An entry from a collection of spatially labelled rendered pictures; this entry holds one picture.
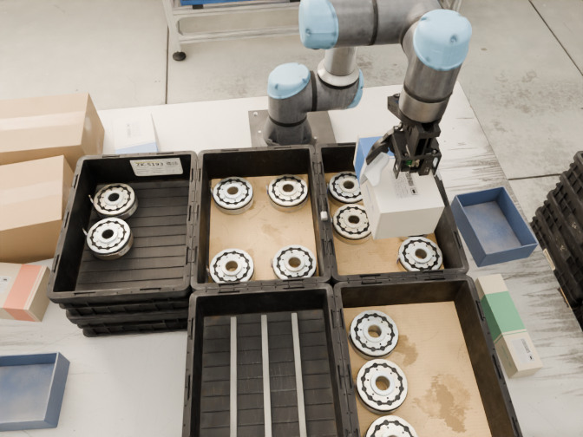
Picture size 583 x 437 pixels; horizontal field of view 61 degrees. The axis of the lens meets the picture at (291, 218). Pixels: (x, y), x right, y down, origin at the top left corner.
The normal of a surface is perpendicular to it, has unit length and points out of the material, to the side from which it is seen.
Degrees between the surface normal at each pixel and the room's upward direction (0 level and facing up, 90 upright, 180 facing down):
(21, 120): 0
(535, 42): 0
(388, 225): 90
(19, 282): 0
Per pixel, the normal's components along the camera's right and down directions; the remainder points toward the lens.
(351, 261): 0.00, -0.58
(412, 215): 0.13, 0.81
